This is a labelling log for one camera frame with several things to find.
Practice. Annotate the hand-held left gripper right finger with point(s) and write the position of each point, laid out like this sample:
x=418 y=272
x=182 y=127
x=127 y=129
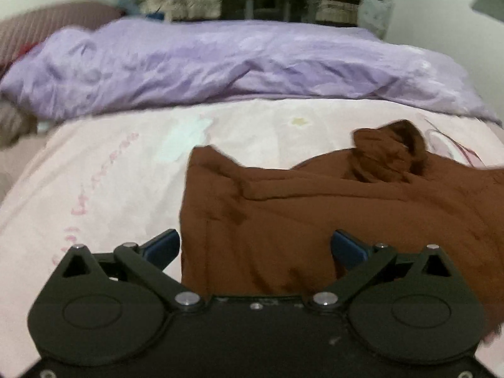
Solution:
x=348 y=250

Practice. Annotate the maroon striped pillow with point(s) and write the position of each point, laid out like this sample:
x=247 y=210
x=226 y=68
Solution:
x=47 y=23

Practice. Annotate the purple duvet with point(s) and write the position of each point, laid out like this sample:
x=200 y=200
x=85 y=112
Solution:
x=197 y=63

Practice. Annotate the white plastic bag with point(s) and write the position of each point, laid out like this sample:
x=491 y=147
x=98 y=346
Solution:
x=376 y=12

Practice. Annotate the brown shirt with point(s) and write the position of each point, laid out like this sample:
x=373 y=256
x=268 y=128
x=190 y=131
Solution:
x=295 y=220

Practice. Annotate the pink patterned bed sheet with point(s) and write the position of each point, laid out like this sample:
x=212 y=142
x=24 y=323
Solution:
x=98 y=173

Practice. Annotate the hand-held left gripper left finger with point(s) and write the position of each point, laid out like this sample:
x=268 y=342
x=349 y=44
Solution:
x=163 y=244

